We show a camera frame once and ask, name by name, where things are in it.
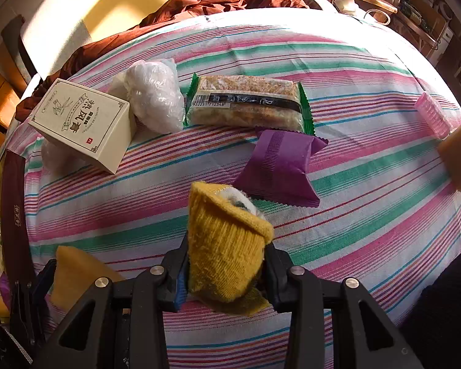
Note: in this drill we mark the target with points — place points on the cream printed box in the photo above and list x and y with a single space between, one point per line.
80 123

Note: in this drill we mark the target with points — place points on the white yellow blue sofa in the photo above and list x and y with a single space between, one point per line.
80 0

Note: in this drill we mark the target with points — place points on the yellow plush toy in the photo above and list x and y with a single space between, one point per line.
223 246

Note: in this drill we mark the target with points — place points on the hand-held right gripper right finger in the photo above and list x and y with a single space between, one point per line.
271 276

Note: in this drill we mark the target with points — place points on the tan sponge block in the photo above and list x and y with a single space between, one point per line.
459 161

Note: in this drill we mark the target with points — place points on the brown duvet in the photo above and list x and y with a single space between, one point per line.
215 2

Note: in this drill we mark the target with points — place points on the white plastic object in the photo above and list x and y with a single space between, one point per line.
345 4

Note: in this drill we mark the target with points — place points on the cluttered wooden desk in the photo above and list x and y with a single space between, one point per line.
430 19

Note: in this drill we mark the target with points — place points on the striped blanket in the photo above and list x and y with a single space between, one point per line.
368 219

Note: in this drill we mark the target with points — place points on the purple snack packet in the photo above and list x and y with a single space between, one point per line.
280 161

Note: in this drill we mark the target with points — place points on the green-edged snack packet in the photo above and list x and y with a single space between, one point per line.
246 103

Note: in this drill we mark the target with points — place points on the person's dark clothing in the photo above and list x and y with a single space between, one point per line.
445 307

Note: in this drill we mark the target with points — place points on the large white plastic-wrapped bundle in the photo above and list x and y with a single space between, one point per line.
153 92

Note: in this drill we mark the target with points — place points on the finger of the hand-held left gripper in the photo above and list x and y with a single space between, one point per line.
42 280

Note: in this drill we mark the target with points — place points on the pink hair roller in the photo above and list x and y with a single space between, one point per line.
432 115

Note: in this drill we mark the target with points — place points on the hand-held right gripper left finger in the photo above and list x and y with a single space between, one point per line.
180 288

